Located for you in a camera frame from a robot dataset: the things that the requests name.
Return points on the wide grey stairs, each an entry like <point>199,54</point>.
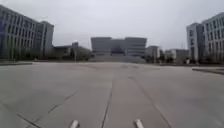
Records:
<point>117,59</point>

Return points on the grey twin-block building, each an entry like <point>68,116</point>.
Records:
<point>118,45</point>

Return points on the grey paved plaza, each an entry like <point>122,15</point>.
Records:
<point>110,86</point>

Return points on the low dark building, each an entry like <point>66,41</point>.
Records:
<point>70,51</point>

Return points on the small pale buildings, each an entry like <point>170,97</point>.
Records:
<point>170,54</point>

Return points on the robot's own part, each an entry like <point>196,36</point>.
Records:
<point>74,124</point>
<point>138,123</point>

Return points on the large grey glazed building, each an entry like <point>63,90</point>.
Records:
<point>21,36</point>

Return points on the raised kerb strip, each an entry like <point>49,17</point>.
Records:
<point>210,70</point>
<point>15,63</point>

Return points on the long pale office building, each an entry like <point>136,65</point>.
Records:
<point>208,40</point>

